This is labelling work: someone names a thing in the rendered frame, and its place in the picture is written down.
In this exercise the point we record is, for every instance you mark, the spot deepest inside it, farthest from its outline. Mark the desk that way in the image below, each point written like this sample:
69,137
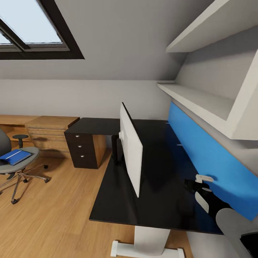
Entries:
165,204

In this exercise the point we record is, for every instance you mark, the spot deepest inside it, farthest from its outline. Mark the folder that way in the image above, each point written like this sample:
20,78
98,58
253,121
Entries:
14,157

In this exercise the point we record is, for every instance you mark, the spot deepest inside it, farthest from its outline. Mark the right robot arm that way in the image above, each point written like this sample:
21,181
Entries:
241,232

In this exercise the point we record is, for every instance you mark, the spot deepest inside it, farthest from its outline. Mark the monitor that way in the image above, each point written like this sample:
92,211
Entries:
133,147

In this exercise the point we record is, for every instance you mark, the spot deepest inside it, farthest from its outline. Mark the swivel chair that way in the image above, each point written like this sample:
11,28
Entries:
17,171

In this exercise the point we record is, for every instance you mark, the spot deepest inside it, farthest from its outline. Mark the fixed window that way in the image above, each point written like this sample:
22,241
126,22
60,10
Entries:
35,29

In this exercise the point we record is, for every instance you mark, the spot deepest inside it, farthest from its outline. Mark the room divider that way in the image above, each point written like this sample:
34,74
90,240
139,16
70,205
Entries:
233,183

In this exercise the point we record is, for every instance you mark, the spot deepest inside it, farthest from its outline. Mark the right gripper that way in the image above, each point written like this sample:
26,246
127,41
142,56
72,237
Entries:
190,184

